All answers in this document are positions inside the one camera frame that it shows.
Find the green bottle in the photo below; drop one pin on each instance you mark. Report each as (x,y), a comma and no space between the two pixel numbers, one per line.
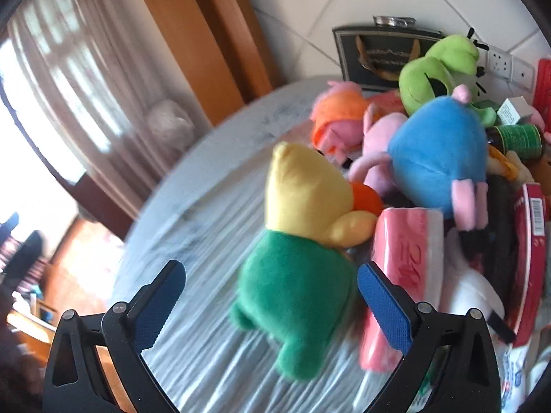
(521,140)

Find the white wall socket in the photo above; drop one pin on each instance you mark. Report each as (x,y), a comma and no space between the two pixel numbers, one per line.
(503,62)

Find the orange plush toy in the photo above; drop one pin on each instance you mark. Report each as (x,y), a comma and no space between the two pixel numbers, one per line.
(340,112)

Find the yellow and green plush toy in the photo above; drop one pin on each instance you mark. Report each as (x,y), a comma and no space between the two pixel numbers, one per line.
(297,292)

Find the wooden door frame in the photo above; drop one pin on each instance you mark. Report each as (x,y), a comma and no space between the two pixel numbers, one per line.
(181,30)

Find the black rectangular remote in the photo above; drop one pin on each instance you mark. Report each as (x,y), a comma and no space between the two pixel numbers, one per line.
(499,232)

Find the green frog plush toy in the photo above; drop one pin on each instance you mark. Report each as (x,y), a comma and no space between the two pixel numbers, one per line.
(430,73)

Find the small white green box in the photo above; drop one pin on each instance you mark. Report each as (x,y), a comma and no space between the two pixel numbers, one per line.
(512,109)

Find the white plastic bag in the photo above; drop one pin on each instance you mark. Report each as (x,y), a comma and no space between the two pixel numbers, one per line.
(170,124)

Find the sheer white curtain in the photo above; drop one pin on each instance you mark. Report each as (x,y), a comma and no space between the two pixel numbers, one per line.
(86,51)

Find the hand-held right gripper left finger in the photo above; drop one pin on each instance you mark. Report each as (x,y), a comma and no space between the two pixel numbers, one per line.
(155,309)

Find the red box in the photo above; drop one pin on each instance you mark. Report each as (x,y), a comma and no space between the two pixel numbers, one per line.
(531,241)

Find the round grey desktop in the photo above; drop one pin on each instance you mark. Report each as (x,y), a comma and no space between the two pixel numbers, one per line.
(206,189)

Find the pink tissue packet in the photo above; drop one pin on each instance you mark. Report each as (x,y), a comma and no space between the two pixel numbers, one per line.
(404,241)

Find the blue plush toy pink limbs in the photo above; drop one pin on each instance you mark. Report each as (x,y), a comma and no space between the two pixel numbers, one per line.
(434,155)

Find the white printed plastic packet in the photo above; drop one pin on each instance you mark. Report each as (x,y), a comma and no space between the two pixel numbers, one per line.
(516,374)

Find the black framed plaque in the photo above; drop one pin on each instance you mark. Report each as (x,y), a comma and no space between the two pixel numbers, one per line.
(379,56)

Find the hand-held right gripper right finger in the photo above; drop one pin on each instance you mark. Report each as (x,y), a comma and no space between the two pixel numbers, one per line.
(383,309)

